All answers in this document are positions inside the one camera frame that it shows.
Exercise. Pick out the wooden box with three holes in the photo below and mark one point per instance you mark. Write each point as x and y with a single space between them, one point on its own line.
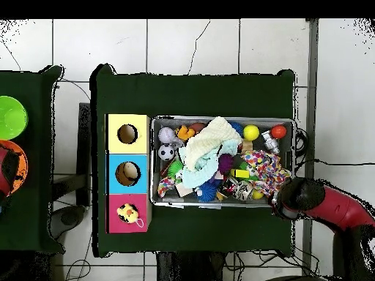
129 146

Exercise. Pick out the blue spiky ball with eyes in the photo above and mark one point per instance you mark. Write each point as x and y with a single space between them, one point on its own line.
206 191

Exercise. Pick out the yellow toy duck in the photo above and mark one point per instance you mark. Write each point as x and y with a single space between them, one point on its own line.
128 213

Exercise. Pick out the large colourful dotted cloth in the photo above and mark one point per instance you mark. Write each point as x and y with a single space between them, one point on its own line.
266 169

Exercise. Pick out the black white soccer ball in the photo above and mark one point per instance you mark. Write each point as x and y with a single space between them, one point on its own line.
166 152

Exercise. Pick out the mint green cloth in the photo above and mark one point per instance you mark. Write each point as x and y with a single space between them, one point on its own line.
202 174

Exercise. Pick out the orange plastic bowl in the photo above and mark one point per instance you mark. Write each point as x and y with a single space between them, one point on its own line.
22 166

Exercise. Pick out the dark green table cloth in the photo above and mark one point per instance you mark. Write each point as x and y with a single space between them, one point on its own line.
193 96
26 228

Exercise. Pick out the twisted colourful dotted cloth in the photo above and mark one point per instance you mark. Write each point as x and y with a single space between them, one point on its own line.
165 186

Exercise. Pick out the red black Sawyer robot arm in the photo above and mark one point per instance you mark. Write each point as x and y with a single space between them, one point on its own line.
337 207

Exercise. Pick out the purple spiky toy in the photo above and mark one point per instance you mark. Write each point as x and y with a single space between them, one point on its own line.
225 163

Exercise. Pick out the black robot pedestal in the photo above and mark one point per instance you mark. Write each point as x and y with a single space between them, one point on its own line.
190 269

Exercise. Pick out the yellow ball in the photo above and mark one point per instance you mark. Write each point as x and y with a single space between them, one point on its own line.
251 132

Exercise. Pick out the white baseball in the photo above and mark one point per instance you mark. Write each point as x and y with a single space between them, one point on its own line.
166 135

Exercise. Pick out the red orange ball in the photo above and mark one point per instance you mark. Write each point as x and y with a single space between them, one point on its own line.
278 131

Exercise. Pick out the cream yellow cloth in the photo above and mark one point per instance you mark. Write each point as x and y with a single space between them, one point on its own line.
211 140

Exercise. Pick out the black frame stand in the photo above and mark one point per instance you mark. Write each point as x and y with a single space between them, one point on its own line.
85 131

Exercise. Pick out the clear mesh bin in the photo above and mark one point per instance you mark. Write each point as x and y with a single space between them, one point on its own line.
164 202

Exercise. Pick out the green plastic bowl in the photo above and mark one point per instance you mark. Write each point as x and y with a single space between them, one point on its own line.
11 117

